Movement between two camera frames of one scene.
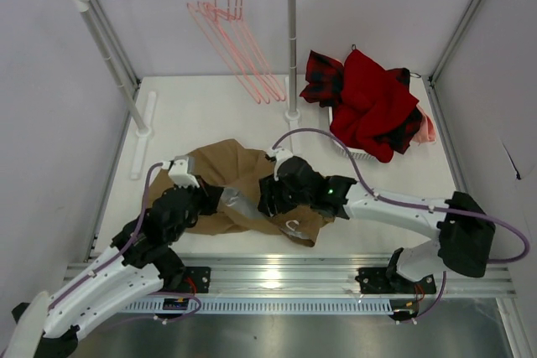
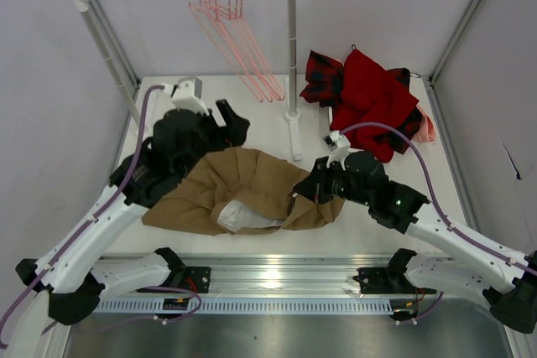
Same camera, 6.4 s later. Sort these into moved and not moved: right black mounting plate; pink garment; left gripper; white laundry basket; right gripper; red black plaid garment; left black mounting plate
Moved: white laundry basket; left gripper; right gripper
Not moved: left black mounting plate; right black mounting plate; pink garment; red black plaid garment
